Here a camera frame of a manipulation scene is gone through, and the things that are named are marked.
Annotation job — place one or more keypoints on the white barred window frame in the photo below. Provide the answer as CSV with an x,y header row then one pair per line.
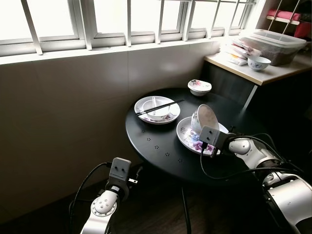
x,y
87,24

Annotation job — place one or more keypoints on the light wooden rack shelf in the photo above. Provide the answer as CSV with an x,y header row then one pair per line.
x,y
282,21

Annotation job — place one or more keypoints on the small white bowl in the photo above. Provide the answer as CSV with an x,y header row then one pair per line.
x,y
158,114

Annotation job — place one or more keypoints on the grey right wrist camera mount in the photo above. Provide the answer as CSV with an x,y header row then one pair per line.
x,y
210,136

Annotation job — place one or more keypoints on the black chopstick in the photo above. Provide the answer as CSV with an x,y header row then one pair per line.
x,y
161,106

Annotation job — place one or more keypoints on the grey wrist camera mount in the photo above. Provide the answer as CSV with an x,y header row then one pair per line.
x,y
210,136
119,171

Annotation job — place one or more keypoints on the red folded cloth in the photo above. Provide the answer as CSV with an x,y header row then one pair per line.
x,y
304,30
287,14

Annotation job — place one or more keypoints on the blue patterned white bowl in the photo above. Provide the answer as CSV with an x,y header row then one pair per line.
x,y
259,63

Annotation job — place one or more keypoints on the white paper packet stack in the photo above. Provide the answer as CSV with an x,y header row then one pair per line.
x,y
234,54

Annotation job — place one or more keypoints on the white ceramic spoon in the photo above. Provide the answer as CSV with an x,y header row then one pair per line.
x,y
154,102

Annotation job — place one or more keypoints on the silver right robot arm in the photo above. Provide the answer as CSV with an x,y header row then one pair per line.
x,y
287,200

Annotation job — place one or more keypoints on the round black table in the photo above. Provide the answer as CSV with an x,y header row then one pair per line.
x,y
156,141

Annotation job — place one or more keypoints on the large blue floral plate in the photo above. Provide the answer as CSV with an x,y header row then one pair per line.
x,y
187,139

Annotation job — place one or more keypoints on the clear lidded plastic container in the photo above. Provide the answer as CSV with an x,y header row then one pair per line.
x,y
278,53

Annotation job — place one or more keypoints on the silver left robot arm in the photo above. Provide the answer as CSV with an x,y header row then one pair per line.
x,y
100,212

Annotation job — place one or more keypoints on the white deep bowl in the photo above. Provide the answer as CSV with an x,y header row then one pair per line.
x,y
207,117

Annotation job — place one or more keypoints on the small pink floral bowl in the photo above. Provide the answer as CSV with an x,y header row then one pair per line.
x,y
200,88

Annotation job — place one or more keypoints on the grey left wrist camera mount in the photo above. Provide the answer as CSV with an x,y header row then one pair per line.
x,y
119,171

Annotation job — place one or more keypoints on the pink floral rimmed plate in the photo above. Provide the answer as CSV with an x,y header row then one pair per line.
x,y
170,117

